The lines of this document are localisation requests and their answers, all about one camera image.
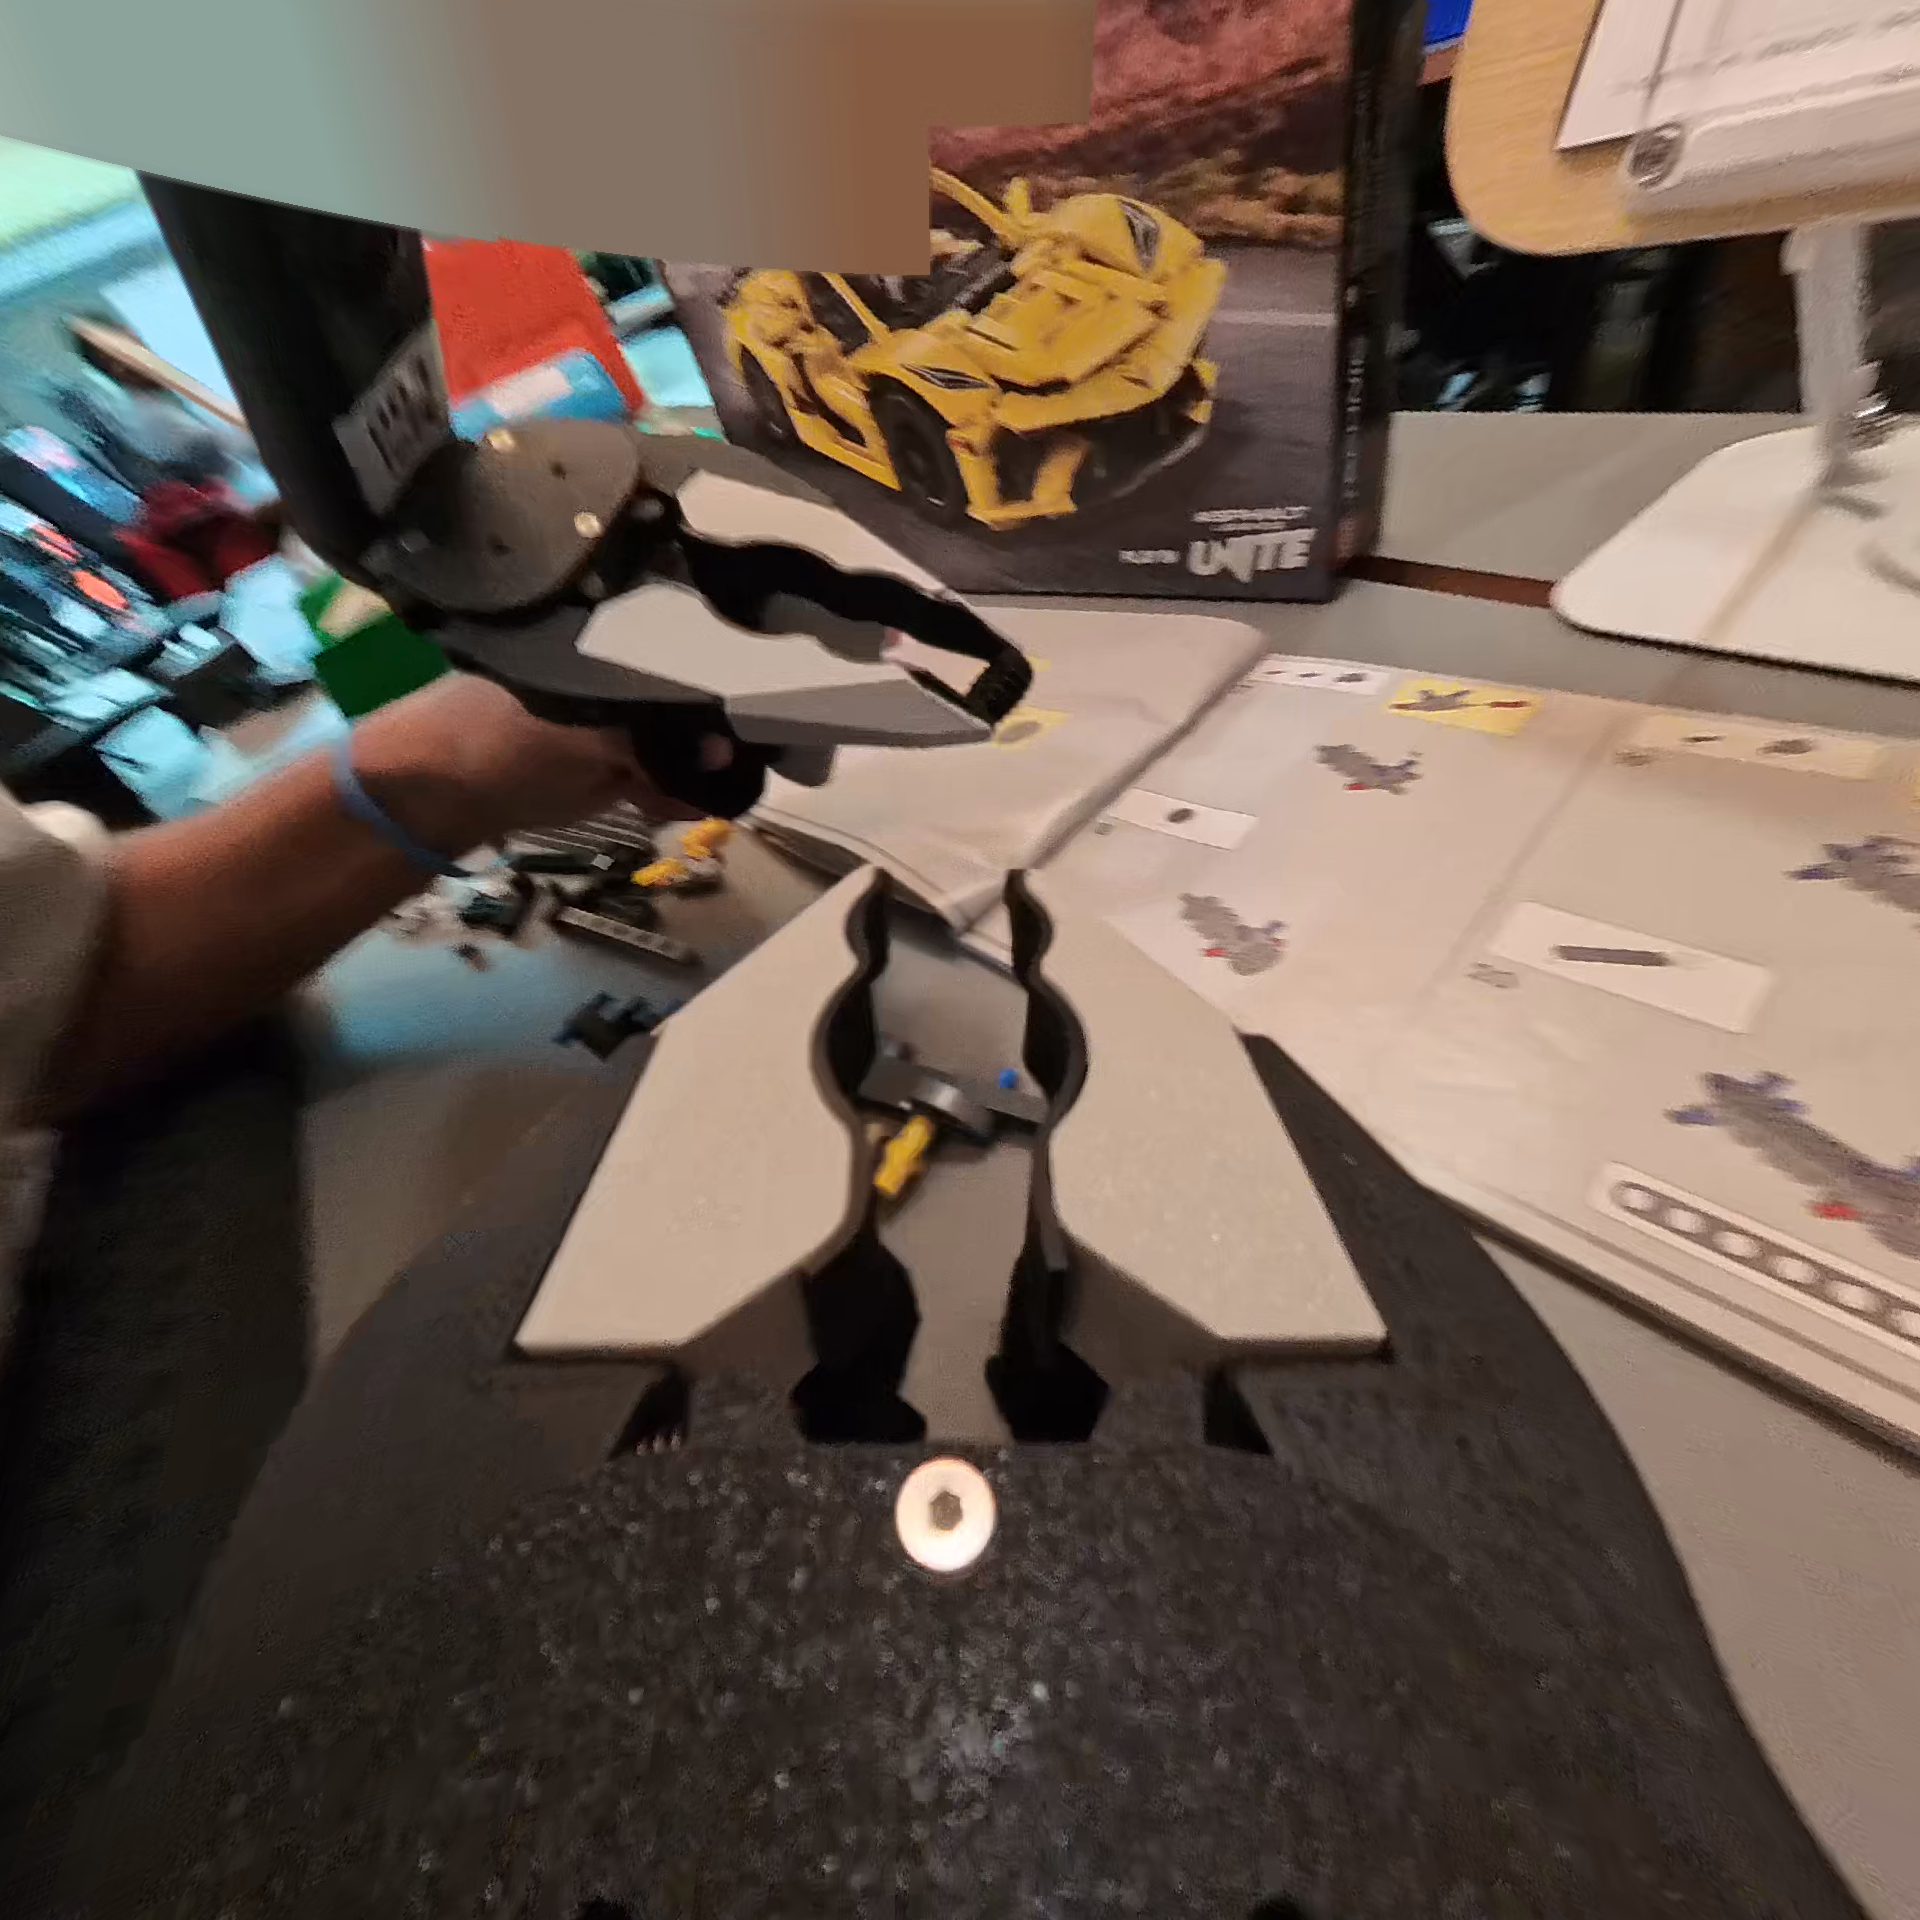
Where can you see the small pile of lego beams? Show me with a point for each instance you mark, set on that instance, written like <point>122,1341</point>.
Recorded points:
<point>600,915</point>

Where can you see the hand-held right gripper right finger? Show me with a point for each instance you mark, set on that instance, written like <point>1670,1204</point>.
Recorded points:
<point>1200,1200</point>

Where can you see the yellow car lego set box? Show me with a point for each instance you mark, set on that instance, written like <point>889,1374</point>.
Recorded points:
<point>1049,376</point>

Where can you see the person's left forearm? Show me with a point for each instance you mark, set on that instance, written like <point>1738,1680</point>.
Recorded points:
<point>224,915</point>

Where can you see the green plastic bin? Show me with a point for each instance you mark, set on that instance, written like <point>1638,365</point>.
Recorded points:
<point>376,668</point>

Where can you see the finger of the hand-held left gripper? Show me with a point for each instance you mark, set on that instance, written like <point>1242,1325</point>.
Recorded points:
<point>751,509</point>
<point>781,693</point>

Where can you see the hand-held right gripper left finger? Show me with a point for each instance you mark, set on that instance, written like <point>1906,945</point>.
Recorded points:
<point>704,1200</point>

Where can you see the printed paper sheet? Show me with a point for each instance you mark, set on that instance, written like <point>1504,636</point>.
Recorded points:
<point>1725,61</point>

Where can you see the long dark lego chassis assembly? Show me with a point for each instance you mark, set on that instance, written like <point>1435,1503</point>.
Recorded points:
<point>961,1102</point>

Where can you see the white document stand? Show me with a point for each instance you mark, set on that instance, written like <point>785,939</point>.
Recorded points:
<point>1725,569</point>

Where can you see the blue wristband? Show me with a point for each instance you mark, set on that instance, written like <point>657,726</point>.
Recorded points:
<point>369,819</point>

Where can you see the red office chair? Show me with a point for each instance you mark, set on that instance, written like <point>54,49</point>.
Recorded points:
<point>202,541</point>

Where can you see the orange tote bag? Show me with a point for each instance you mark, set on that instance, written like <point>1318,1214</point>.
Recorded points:
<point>510,323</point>

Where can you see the open instruction booklet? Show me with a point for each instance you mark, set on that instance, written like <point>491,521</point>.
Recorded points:
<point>1499,840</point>

